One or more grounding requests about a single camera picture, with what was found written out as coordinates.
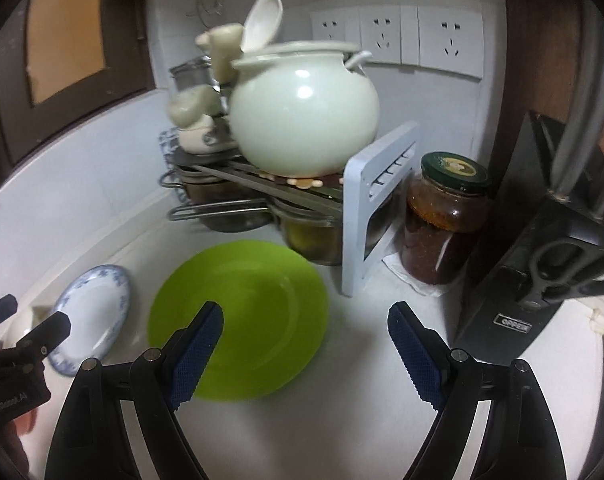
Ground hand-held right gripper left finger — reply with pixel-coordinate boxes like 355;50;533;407
44;301;225;480

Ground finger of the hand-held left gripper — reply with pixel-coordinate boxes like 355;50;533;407
16;311;73;361
0;295;19;331

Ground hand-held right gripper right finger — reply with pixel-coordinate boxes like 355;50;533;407
387;301;567;480

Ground white plate with blue pattern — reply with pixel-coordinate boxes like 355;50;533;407
48;264;133;376

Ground green plate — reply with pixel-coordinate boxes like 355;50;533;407
148;241;330;401

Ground person's left hand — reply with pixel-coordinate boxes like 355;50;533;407
2;407;40;461

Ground white paper towel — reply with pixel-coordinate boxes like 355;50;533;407
382;250;475;297

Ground black knife block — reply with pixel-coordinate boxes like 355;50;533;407
454;110;604;361

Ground glass jar of red sauce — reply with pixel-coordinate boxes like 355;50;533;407
401;151;492;286

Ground white kitchen rack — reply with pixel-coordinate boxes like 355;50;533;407
162;121;423;297

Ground black scissors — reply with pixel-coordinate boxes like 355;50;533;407
519;237;604;311

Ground brown dotted trivet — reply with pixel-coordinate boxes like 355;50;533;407
262;170;345;192

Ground white ceramic cup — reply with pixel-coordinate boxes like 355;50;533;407
177;115;237;155

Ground white ceramic pot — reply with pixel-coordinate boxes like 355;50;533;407
228;52;381;177

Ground white ceramic pot lid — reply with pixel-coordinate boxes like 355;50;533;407
232;40;360;68

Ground large white ladle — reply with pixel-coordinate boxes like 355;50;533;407
242;0;283;53

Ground white wall socket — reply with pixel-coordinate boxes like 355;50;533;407
311;8;350;43
418;6;484;79
358;6;403;64

